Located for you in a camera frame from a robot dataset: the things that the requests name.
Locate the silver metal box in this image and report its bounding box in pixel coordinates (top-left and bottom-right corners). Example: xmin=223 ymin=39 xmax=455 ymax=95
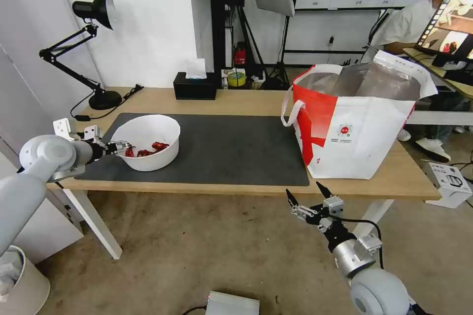
xmin=205 ymin=290 xmax=261 ymax=315

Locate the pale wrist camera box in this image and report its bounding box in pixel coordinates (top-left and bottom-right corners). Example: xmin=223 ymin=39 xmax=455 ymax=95
xmin=323 ymin=196 xmax=345 ymax=218

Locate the yellow green tape roll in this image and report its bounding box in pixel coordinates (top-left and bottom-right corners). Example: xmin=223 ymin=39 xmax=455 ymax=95
xmin=227 ymin=69 xmax=248 ymax=90

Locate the crumpled paper waste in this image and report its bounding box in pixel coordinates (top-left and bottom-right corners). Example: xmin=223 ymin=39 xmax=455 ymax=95
xmin=0 ymin=250 xmax=25 ymax=296

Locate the black tissue box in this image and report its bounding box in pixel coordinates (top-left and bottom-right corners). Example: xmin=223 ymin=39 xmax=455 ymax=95
xmin=173 ymin=59 xmax=217 ymax=101

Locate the red white takeout bag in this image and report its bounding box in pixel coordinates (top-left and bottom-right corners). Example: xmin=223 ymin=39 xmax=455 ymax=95
xmin=280 ymin=50 xmax=439 ymax=181

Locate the large red shell scrap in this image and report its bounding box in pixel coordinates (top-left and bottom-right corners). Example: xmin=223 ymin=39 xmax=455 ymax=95
xmin=136 ymin=140 xmax=171 ymax=158

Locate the white cabinet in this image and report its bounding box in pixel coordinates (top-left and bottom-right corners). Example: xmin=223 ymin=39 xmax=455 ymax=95
xmin=9 ymin=180 xmax=86 ymax=265

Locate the white printed carton box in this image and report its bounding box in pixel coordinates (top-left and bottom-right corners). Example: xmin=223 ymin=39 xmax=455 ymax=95
xmin=421 ymin=161 xmax=473 ymax=209

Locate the dark grey desk mat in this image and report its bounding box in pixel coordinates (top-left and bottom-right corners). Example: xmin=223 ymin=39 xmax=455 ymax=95
xmin=73 ymin=112 xmax=310 ymax=187

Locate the white table leg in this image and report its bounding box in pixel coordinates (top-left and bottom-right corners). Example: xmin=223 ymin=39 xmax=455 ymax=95
xmin=354 ymin=198 xmax=395 ymax=237
xmin=62 ymin=188 xmax=123 ymax=261

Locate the person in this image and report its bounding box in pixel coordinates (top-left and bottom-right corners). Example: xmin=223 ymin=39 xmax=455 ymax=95
xmin=369 ymin=0 xmax=467 ymax=163

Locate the wooden side desk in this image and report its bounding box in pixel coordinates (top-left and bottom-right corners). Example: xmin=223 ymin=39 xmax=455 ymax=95
xmin=402 ymin=47 xmax=473 ymax=127

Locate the red canister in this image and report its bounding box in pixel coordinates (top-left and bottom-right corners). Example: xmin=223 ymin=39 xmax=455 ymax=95
xmin=234 ymin=42 xmax=248 ymax=69

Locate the black lamp power cable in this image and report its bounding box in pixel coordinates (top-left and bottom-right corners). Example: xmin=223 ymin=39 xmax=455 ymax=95
xmin=70 ymin=84 xmax=145 ymax=123

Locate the computer monitor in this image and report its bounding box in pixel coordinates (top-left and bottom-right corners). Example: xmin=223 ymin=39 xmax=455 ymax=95
xmin=413 ymin=0 xmax=473 ymax=69

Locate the white round bowl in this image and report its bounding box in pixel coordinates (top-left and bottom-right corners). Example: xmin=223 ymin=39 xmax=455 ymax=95
xmin=109 ymin=115 xmax=181 ymax=172

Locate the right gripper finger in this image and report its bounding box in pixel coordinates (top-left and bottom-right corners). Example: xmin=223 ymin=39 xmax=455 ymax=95
xmin=286 ymin=189 xmax=321 ymax=224
xmin=316 ymin=181 xmax=333 ymax=205

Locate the black tall rack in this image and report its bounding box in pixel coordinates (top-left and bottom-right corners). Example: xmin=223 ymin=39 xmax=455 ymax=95
xmin=209 ymin=0 xmax=247 ymax=73

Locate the black desk lamp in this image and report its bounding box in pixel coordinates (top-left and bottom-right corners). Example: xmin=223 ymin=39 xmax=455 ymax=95
xmin=39 ymin=0 xmax=123 ymax=111

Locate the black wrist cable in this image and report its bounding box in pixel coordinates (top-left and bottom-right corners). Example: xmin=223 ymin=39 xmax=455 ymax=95
xmin=334 ymin=218 xmax=385 ymax=271

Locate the white waste bin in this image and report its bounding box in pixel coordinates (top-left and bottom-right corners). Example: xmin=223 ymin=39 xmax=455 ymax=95
xmin=0 ymin=245 xmax=51 ymax=315

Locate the black light stand tripod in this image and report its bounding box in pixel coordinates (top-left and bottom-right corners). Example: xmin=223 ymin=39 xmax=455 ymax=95
xmin=235 ymin=4 xmax=293 ymax=90

